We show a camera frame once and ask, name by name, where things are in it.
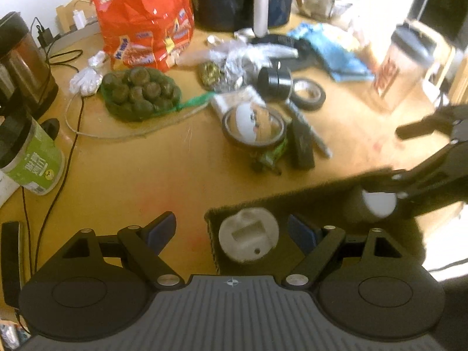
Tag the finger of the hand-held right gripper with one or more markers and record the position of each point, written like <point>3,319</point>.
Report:
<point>420,126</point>
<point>427,175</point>

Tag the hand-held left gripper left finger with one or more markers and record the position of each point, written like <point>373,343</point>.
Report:
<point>162,228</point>

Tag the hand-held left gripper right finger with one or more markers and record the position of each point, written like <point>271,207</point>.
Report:
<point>301,232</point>

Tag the brown cardboard box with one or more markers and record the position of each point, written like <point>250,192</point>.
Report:
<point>310,197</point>

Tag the small green packet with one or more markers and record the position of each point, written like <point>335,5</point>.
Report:
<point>270,157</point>

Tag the black rectangular case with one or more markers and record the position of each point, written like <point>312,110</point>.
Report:
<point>301,146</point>

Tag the silver pen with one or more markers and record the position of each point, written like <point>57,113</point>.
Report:
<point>318,140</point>

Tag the thin black tape roll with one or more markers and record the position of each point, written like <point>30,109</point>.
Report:
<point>307,105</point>

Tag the brown bear pouch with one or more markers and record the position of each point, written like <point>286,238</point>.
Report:
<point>252,120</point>

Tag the cotton swab pack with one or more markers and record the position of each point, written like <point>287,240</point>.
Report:
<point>234,98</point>

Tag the thick black tape roll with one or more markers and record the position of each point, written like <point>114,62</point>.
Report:
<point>274,84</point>

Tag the clear shaker bottle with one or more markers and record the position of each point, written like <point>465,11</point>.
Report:
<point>398,69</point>

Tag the wooden chair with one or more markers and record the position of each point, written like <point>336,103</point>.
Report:
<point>442,62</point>

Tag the beige round device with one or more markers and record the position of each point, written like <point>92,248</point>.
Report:
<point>234,248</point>

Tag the blue packet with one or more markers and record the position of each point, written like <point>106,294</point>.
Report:
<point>336,55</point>

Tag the black monitor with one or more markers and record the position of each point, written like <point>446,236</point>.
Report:
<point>446,3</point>

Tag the green net bag of chestnuts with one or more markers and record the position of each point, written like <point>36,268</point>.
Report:
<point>139,95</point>

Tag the green label jar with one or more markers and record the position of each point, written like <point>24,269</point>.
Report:
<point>33,161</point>

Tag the black round stand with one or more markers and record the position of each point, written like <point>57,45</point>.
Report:
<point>51,126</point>

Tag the black phone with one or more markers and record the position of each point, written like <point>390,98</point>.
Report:
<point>11,263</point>

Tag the gold foil wrapper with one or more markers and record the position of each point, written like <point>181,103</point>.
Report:
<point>210,75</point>

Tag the white box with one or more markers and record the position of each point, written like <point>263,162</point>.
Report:
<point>5,190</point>

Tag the black round base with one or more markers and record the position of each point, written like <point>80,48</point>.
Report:
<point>274,39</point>

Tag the grey power strip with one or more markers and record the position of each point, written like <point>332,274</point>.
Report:
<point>76,33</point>

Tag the orange snack bag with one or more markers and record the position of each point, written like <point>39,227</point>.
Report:
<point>146,14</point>

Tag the black electric kettle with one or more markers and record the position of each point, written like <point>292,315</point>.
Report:
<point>22,65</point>

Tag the black charger adapter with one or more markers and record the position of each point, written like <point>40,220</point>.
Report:
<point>44,36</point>

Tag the white charger adapter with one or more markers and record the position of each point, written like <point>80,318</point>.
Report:
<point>78,18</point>

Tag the black air fryer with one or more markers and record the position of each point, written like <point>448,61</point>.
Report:
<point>219,0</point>

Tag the brown cardboard piece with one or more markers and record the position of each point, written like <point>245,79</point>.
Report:
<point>65,12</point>

